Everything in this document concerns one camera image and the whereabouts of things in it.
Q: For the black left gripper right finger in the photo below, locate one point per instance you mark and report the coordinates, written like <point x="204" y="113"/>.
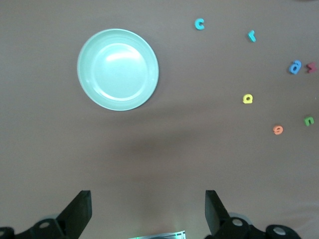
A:
<point x="216" y="219"/>

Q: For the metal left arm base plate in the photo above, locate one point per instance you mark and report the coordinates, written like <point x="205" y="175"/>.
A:
<point x="159" y="236"/>

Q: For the teal letter r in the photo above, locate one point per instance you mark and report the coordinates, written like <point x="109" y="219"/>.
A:
<point x="252" y="37"/>

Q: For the yellow letter d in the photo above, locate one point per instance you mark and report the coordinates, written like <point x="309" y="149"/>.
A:
<point x="247" y="102"/>

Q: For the teal letter c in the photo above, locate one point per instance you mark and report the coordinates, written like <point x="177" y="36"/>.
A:
<point x="196" y="24"/>

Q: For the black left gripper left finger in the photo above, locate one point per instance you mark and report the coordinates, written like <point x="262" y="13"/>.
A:
<point x="74" y="214"/>

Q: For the blue letter a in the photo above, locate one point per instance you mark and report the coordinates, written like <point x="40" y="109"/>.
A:
<point x="291" y="69"/>

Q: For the red letter w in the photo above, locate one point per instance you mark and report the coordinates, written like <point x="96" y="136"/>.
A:
<point x="311" y="67"/>

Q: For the green letter u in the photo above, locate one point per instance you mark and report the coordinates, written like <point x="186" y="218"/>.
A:
<point x="306" y="120"/>

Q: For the orange number six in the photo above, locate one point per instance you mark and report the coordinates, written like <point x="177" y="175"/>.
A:
<point x="274" y="130"/>

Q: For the green plate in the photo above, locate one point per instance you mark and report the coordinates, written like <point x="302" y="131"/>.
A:
<point x="117" y="69"/>

